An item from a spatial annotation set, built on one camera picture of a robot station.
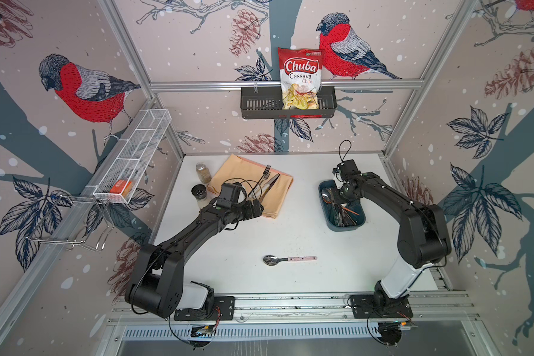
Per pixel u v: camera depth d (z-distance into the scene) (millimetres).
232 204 690
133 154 792
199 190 922
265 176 1106
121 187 667
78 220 575
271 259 819
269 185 1070
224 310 732
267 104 1067
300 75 827
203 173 1039
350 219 925
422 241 475
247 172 1141
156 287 415
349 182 692
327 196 980
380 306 660
